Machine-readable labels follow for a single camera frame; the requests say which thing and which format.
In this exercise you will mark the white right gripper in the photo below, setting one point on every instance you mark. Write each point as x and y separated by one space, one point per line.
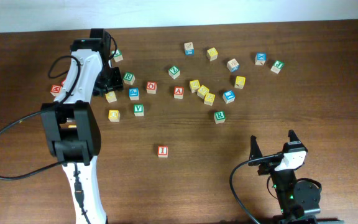
255 150

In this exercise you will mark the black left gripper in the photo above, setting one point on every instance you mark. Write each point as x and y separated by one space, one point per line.
117 83

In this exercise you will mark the yellow C letter block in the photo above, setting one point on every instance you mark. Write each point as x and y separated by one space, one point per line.
111 97

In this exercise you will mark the red I letter block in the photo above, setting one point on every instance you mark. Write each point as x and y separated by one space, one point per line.
162 151

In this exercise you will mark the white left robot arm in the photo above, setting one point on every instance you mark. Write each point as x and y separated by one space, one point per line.
71 130

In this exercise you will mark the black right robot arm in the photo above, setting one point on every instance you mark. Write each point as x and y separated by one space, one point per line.
298 198

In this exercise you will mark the green R block left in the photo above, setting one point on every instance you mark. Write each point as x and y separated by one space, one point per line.
129 78

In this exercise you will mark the green r block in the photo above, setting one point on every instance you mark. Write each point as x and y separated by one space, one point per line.
129 78
219 117

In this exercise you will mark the green L block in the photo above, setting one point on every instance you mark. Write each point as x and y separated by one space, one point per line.
117 56

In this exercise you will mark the blue block centre left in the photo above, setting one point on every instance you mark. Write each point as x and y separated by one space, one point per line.
134 94

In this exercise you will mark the yellow O block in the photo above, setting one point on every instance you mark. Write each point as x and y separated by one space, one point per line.
114 115

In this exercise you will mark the green V block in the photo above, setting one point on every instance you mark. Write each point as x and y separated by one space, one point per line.
138 110

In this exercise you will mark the red O block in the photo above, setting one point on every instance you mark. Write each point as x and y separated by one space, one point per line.
151 87

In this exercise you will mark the red M block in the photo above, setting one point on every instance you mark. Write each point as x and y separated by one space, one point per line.
55 90

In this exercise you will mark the green R block right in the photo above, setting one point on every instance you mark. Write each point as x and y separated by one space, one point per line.
219 117

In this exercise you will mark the green Z block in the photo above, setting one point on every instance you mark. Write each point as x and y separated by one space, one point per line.
174 72

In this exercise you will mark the blue E block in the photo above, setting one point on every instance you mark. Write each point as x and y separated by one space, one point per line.
228 96

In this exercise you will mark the red A block centre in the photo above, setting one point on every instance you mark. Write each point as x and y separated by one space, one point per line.
178 92

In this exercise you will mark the yellow block right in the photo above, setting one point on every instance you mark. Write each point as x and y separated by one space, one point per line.
240 82

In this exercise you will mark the yellow block cluster lower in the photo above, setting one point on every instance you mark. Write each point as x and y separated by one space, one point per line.
209 99

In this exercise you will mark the yellow block cluster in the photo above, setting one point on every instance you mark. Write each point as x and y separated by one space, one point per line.
194 85
202 91
209 99

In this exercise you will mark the green J block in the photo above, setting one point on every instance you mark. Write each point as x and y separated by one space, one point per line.
277 66

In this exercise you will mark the yellow block cluster left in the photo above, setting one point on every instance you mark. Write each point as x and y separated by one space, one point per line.
194 85

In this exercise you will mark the wooden block blue side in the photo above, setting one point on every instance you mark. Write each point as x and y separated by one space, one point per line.
189 48

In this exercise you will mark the blue X block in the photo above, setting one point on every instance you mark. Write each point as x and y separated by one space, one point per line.
260 58

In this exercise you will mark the yellow block cluster middle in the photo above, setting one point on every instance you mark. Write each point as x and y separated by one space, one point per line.
202 91

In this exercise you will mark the wooden block orange letter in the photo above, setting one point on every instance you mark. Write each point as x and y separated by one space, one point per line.
232 65

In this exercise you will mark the yellow block top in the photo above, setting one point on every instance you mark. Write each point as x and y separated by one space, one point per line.
212 54

